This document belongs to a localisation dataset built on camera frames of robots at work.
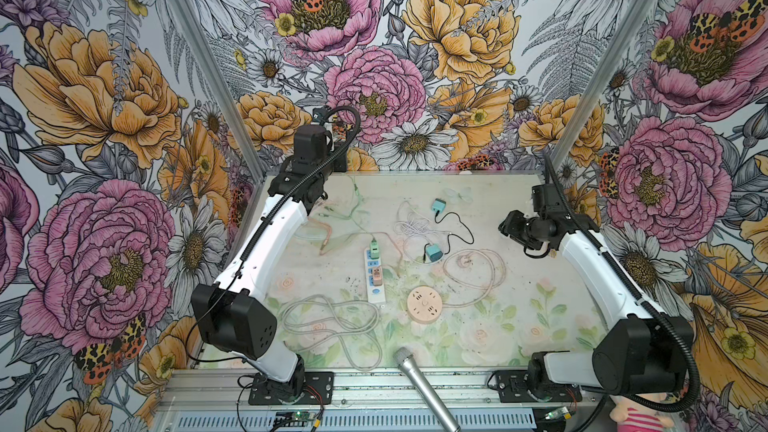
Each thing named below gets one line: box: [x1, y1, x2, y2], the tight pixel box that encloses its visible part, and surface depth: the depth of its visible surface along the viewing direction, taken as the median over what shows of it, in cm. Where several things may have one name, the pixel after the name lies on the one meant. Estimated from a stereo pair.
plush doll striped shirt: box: [609, 393, 675, 432], surface depth 67 cm
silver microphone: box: [393, 347, 462, 432], surface depth 74 cm
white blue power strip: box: [364, 247, 386, 303], surface depth 90 cm
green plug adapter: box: [370, 238, 379, 260], surface depth 93 cm
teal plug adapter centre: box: [426, 244, 443, 262], surface depth 99 cm
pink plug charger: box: [373, 266, 383, 286], surface depth 91 cm
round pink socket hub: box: [406, 286, 443, 324], surface depth 87 cm
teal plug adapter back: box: [432, 198, 446, 213], surface depth 114 cm
